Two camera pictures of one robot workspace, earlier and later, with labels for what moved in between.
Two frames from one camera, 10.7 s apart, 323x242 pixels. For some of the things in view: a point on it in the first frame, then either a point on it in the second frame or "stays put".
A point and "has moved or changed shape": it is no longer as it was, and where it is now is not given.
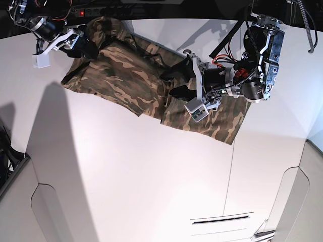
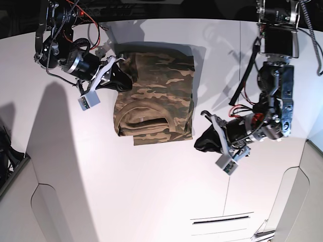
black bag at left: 9,157 stays put
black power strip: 102,11 stays put
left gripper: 87,49 to 121,81
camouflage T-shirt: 127,69 has moved or changed shape
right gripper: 212,82 to 231,138
